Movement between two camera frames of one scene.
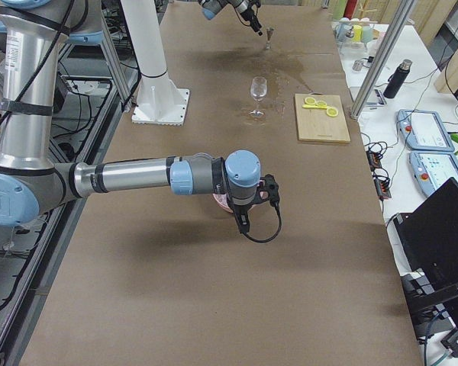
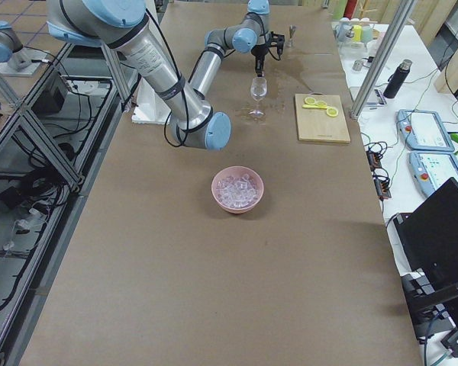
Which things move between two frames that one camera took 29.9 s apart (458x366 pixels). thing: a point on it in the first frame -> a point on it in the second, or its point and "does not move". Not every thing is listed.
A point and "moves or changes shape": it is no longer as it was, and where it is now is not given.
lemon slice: [332, 111] does not move
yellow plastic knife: [312, 106] does not move
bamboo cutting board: [321, 118] does not move
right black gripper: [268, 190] -> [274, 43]
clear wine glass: [259, 87] does not move
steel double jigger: [269, 32] moves or changes shape
